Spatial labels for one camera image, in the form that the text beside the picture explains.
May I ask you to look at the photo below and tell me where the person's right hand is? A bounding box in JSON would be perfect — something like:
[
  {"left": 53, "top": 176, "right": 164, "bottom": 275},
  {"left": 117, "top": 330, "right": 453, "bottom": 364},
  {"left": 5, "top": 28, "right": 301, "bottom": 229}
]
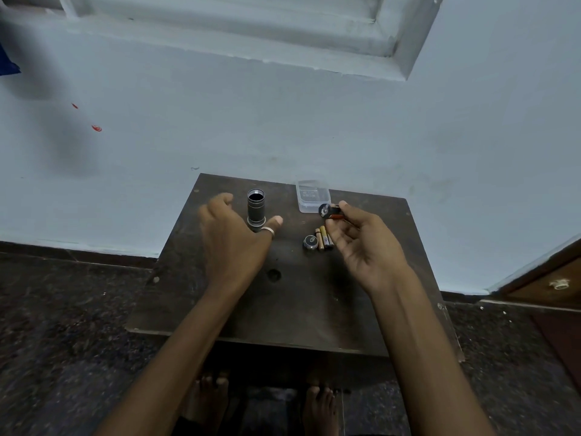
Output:
[{"left": 325, "top": 200, "right": 410, "bottom": 298}]

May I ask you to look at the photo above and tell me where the person's left hand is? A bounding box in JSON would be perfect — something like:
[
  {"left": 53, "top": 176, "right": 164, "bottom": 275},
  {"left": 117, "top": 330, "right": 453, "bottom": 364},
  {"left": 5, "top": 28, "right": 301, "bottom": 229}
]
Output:
[{"left": 198, "top": 192, "right": 284, "bottom": 294}]

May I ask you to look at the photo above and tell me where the black battery holder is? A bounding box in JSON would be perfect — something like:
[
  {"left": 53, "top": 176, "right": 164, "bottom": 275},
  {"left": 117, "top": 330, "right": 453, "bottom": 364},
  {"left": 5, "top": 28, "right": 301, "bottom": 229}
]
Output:
[{"left": 318, "top": 203, "right": 346, "bottom": 222}]

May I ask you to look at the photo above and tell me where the person's left forearm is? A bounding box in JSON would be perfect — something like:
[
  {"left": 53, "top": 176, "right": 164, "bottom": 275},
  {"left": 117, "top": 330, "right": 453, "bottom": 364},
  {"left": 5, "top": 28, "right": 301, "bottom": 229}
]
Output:
[{"left": 93, "top": 284, "right": 252, "bottom": 436}]

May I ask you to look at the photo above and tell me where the person's right forearm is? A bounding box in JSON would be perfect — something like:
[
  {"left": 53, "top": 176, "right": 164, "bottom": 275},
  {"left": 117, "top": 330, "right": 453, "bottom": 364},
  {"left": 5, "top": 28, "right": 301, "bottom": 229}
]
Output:
[{"left": 370, "top": 267, "right": 497, "bottom": 436}]

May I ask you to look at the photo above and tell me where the black flashlight body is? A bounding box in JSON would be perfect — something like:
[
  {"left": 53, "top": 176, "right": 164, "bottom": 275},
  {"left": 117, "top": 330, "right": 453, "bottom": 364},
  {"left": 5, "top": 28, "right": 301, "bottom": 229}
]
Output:
[{"left": 246, "top": 189, "right": 267, "bottom": 233}]

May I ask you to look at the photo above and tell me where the clear plastic box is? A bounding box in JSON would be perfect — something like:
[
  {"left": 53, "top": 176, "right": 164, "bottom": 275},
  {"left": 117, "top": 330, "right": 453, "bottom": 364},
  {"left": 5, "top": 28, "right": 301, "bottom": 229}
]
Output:
[{"left": 295, "top": 179, "right": 332, "bottom": 214}]

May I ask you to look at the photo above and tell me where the person's left foot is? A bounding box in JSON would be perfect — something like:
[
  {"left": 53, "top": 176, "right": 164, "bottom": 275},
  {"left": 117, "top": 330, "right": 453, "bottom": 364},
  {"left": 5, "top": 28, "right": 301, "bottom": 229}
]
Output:
[{"left": 188, "top": 371, "right": 231, "bottom": 436}]

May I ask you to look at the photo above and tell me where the person's foot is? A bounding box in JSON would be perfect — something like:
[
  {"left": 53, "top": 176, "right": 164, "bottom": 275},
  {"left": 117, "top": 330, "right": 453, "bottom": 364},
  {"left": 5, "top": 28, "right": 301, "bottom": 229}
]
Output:
[
  {"left": 301, "top": 386, "right": 340, "bottom": 436},
  {"left": 188, "top": 371, "right": 231, "bottom": 436}
]

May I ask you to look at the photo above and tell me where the person's right foot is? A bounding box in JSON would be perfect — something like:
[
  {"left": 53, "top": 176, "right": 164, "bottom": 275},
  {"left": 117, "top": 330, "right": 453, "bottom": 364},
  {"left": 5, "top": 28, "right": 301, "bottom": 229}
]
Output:
[{"left": 301, "top": 386, "right": 340, "bottom": 436}]

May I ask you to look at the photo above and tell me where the brown wooden door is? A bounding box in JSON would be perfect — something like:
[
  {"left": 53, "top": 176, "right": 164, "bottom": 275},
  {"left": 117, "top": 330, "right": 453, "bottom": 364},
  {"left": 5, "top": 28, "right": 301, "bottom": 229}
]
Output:
[{"left": 487, "top": 238, "right": 581, "bottom": 315}]

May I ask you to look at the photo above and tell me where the blue cloth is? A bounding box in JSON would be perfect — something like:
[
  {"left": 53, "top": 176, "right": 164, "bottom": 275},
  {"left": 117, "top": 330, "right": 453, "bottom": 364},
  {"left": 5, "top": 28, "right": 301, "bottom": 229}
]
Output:
[{"left": 0, "top": 41, "right": 22, "bottom": 78}]

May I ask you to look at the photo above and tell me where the white window frame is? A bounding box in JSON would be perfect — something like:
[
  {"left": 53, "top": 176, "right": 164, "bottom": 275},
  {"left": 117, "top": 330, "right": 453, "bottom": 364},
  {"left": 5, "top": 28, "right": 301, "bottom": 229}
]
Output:
[{"left": 57, "top": 0, "right": 445, "bottom": 82}]

